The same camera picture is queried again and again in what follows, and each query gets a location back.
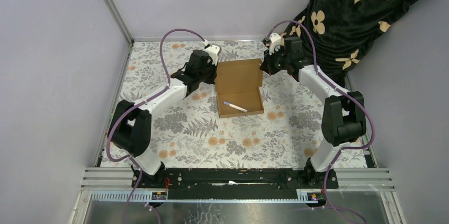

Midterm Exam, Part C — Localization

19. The brown cardboard box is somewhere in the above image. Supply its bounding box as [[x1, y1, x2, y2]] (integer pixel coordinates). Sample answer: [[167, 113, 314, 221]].
[[215, 59, 264, 118]]

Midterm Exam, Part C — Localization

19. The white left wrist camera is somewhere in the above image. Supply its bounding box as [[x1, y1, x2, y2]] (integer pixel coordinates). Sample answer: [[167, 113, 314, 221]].
[[203, 40, 221, 66]]

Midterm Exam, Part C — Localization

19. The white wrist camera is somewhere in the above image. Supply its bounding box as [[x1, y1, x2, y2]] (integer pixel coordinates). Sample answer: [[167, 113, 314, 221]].
[[203, 40, 221, 66], [262, 33, 283, 55]]

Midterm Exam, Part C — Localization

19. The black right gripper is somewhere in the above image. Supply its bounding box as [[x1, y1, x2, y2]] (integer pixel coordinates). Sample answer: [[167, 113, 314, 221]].
[[259, 47, 290, 76]]

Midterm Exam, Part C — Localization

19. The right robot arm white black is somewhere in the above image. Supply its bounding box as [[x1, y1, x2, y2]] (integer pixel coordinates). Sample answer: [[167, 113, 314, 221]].
[[260, 33, 366, 188]]

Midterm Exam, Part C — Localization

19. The aluminium frame post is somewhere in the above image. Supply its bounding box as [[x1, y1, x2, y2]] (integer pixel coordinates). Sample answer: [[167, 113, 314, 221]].
[[103, 0, 134, 45]]

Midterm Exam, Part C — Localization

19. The black beige flower blanket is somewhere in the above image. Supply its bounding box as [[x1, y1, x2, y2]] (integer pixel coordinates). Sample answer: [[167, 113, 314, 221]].
[[281, 0, 418, 86]]

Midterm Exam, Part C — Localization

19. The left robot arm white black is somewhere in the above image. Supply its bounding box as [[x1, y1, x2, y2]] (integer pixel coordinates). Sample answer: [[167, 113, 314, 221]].
[[106, 45, 221, 187]]

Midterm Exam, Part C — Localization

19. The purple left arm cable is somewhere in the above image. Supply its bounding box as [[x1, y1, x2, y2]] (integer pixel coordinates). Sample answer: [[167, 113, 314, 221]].
[[105, 28, 209, 224]]

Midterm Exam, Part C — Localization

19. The white blue pen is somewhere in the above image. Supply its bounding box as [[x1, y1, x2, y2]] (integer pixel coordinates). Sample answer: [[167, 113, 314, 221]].
[[224, 102, 248, 112]]

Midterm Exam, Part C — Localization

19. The floral patterned table mat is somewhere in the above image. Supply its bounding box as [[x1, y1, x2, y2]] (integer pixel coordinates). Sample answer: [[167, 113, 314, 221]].
[[101, 40, 369, 169]]

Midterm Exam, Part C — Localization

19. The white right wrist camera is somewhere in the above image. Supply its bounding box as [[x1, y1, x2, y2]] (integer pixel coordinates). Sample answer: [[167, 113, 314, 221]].
[[262, 33, 283, 55]]

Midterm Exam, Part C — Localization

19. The grey slotted cable duct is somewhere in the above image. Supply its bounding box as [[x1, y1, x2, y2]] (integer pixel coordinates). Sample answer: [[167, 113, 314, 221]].
[[90, 189, 321, 203]]

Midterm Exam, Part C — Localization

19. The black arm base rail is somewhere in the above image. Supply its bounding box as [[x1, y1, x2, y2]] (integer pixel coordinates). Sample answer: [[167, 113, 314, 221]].
[[132, 168, 339, 200]]

